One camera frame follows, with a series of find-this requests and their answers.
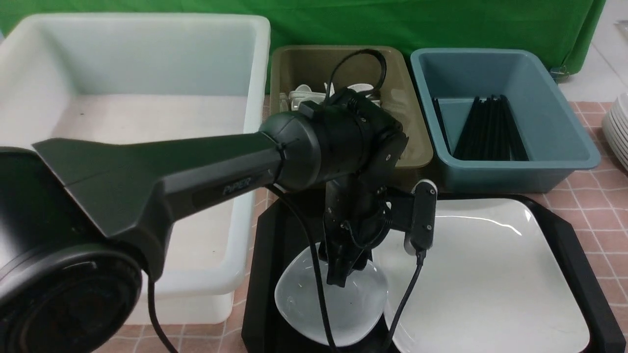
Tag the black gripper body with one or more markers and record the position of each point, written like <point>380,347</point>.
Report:
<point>356,220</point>

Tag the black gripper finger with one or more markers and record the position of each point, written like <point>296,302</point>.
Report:
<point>341,269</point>

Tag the small white square bowl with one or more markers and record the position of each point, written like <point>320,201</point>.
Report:
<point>352,310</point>

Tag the large white square plate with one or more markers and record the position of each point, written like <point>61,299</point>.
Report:
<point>490,284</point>

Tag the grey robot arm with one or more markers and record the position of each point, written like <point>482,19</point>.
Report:
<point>82,221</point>

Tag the black serving tray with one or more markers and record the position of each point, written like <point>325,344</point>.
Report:
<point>279,238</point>

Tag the pile of white spoons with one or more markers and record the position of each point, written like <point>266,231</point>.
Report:
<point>304,93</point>

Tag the bundle of black chopsticks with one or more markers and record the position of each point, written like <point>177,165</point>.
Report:
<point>489,131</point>

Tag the olive plastic spoon bin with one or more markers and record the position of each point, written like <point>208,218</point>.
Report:
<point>312,65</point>

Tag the blue plastic chopstick bin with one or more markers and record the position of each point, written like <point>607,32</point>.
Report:
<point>555,140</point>

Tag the pink checked tablecloth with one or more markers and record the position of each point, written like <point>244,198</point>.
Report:
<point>594,202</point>

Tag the stack of white plates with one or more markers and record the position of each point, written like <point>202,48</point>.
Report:
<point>615,129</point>

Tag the green backdrop cloth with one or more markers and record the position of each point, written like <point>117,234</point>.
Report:
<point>392,24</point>

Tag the large white plastic tub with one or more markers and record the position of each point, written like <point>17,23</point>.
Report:
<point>207,256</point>

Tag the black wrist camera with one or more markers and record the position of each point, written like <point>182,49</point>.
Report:
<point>420,237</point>

